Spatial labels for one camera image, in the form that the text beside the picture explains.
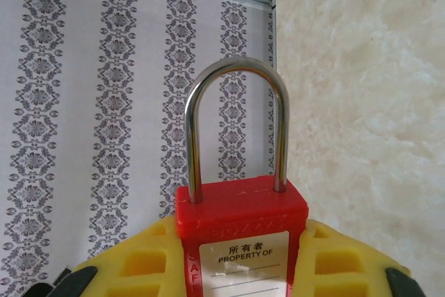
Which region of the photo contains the red padlock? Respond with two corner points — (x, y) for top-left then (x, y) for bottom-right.
(175, 57), (310, 297)

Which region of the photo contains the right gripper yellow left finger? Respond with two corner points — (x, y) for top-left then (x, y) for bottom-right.
(51, 215), (201, 297)

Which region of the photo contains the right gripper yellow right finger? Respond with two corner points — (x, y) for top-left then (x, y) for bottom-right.
(290, 218), (427, 297)

